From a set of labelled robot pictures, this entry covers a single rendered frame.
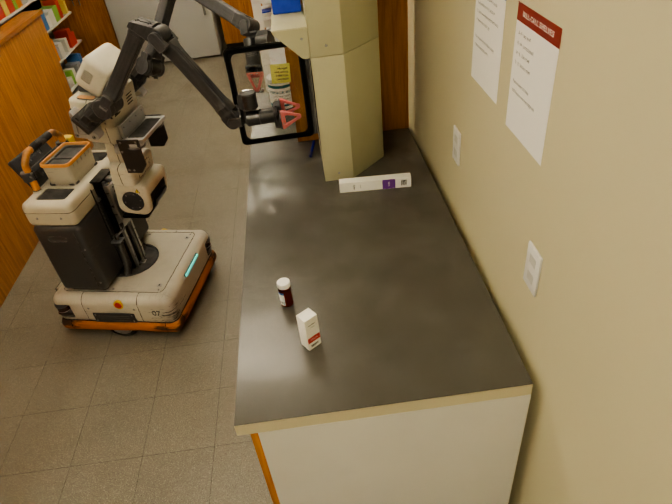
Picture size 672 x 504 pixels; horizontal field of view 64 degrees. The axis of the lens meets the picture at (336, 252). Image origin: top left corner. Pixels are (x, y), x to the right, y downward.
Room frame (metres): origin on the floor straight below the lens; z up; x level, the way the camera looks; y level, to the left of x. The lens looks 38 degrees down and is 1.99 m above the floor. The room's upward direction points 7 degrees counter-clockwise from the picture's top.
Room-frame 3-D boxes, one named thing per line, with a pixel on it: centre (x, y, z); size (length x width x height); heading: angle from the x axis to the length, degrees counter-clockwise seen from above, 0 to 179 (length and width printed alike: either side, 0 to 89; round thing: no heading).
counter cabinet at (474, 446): (1.78, -0.06, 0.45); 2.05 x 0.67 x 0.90; 2
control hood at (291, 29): (1.95, 0.07, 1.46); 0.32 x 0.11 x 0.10; 2
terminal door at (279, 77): (2.09, 0.18, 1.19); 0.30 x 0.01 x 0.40; 93
